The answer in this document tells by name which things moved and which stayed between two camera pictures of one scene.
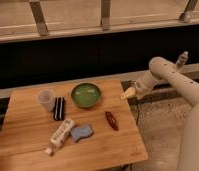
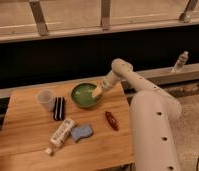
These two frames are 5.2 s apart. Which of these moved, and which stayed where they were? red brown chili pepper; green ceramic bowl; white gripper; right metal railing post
Moved: white gripper
Stayed: red brown chili pepper; green ceramic bowl; right metal railing post
